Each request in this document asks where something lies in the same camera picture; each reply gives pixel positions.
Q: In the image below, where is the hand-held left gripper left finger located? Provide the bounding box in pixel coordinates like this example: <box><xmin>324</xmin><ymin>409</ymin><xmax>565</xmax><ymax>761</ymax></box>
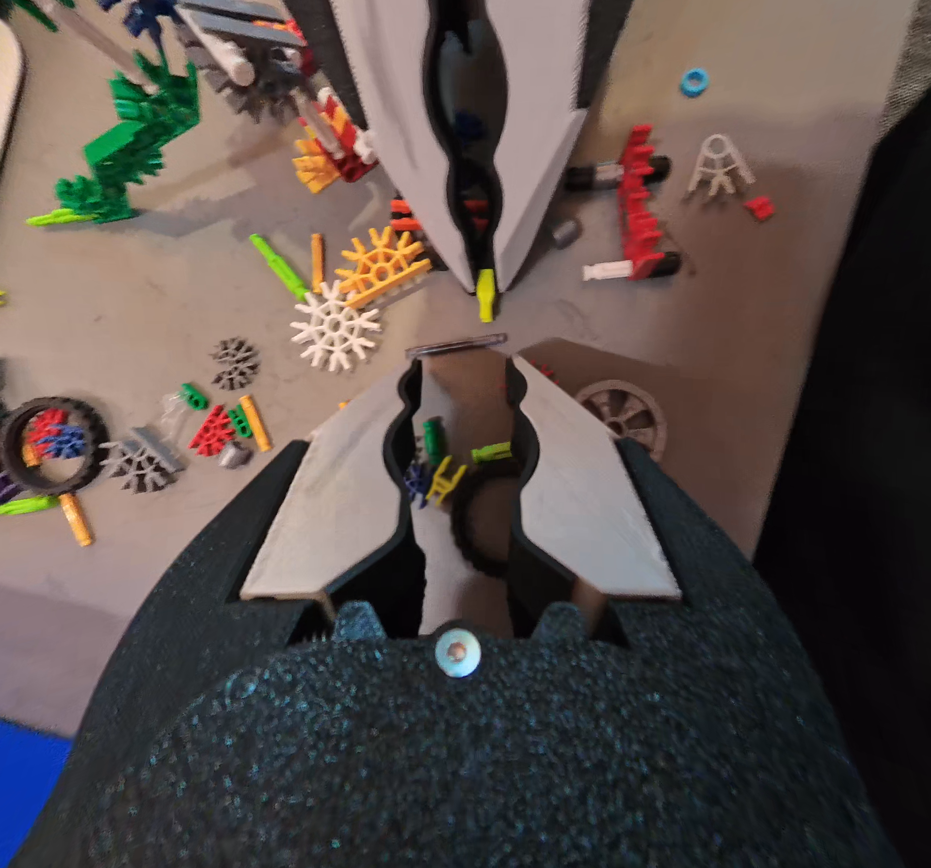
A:
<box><xmin>240</xmin><ymin>357</ymin><xmax>429</xmax><ymax>620</ymax></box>

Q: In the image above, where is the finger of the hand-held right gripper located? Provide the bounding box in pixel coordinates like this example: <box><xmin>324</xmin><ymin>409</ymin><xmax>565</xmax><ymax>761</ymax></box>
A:
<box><xmin>480</xmin><ymin>0</ymin><xmax>601</xmax><ymax>292</ymax></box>
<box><xmin>311</xmin><ymin>0</ymin><xmax>481</xmax><ymax>294</ymax></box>

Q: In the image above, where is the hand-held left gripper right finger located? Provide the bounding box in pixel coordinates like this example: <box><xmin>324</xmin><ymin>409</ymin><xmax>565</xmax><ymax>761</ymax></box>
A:
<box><xmin>504</xmin><ymin>354</ymin><xmax>682</xmax><ymax>603</ymax></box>

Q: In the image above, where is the thin metal rod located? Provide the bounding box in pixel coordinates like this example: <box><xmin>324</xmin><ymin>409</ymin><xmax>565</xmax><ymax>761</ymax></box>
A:
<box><xmin>405</xmin><ymin>334</ymin><xmax>509</xmax><ymax>358</ymax></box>

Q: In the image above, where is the grey panel assembly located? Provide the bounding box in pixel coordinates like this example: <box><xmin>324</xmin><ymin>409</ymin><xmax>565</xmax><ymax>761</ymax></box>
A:
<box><xmin>170</xmin><ymin>0</ymin><xmax>315</xmax><ymax>124</ymax></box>

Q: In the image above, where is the white thick rod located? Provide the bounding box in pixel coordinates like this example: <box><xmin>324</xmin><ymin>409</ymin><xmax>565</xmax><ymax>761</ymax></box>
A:
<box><xmin>210</xmin><ymin>42</ymin><xmax>253</xmax><ymax>84</ymax></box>

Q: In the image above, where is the red yellow connector block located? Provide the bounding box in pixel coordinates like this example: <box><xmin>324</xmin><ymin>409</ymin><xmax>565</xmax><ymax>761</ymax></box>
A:
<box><xmin>292</xmin><ymin>89</ymin><xmax>380</xmax><ymax>194</ymax></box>

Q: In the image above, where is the yellow clip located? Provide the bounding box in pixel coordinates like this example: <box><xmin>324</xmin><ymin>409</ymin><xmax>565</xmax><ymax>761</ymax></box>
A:
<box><xmin>425</xmin><ymin>456</ymin><xmax>468</xmax><ymax>507</ymax></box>

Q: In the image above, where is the grey spoked wheel hub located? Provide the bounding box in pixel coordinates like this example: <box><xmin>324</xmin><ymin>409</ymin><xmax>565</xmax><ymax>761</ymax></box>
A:
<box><xmin>574</xmin><ymin>378</ymin><xmax>667</xmax><ymax>464</ymax></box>

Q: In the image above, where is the black toy tyre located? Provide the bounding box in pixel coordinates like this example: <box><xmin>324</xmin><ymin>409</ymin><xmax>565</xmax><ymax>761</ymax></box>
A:
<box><xmin>390</xmin><ymin>177</ymin><xmax>503</xmax><ymax>273</ymax></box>
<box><xmin>450</xmin><ymin>467</ymin><xmax>522</xmax><ymax>579</ymax></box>

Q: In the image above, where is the silver rod with black caps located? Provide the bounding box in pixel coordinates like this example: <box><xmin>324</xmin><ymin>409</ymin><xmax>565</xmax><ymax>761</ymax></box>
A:
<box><xmin>565</xmin><ymin>154</ymin><xmax>672</xmax><ymax>192</ymax></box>

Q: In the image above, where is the small red connector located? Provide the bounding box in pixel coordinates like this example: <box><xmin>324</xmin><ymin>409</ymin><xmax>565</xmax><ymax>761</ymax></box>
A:
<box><xmin>188</xmin><ymin>404</ymin><xmax>238</xmax><ymax>456</ymax></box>

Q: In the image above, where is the dark grey snowflake connector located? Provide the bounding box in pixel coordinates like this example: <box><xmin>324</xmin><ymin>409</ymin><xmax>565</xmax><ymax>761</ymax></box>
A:
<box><xmin>210</xmin><ymin>336</ymin><xmax>262</xmax><ymax>393</ymax></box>

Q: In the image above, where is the white snowflake connector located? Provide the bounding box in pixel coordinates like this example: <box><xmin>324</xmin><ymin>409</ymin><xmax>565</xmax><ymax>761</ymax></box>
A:
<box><xmin>290</xmin><ymin>279</ymin><xmax>384</xmax><ymax>375</ymax></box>

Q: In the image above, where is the red connector strip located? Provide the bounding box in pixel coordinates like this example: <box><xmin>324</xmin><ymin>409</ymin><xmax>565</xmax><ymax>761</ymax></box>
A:
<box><xmin>616</xmin><ymin>124</ymin><xmax>667</xmax><ymax>280</ymax></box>

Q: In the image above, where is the grey connector with panel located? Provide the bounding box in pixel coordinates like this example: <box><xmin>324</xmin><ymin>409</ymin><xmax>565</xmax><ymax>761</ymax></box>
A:
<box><xmin>97</xmin><ymin>425</ymin><xmax>183</xmax><ymax>495</ymax></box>

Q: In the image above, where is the clear long rod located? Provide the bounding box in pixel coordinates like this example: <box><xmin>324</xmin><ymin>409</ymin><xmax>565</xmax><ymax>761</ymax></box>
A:
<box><xmin>28</xmin><ymin>0</ymin><xmax>159</xmax><ymax>92</ymax></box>

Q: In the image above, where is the white fan connector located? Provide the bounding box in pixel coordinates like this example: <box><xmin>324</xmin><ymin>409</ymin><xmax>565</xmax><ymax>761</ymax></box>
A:
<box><xmin>685</xmin><ymin>132</ymin><xmax>756</xmax><ymax>200</ymax></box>

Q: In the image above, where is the green connector structure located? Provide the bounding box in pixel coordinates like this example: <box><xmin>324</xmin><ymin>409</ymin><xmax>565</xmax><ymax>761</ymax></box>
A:
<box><xmin>54</xmin><ymin>56</ymin><xmax>202</xmax><ymax>226</ymax></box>

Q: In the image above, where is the white rod with black cap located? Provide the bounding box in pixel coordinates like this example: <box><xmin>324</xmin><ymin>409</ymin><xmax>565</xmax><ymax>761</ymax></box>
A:
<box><xmin>581</xmin><ymin>250</ymin><xmax>683</xmax><ymax>283</ymax></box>

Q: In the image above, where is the yellow half-circle connector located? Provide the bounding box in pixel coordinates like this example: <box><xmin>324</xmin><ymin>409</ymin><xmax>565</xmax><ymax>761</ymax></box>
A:
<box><xmin>335</xmin><ymin>227</ymin><xmax>432</xmax><ymax>309</ymax></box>

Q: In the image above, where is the large black knobby tyre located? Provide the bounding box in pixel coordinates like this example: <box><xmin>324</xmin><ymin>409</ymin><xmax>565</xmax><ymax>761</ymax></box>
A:
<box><xmin>0</xmin><ymin>396</ymin><xmax>111</xmax><ymax>497</ymax></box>

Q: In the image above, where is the white tray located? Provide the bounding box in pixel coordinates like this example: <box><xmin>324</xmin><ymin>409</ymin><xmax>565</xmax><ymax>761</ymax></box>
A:
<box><xmin>0</xmin><ymin>16</ymin><xmax>27</xmax><ymax>165</ymax></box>

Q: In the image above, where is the blue box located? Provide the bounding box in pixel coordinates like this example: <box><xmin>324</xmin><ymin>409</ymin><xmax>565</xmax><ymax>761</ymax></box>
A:
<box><xmin>0</xmin><ymin>717</ymin><xmax>74</xmax><ymax>868</ymax></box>

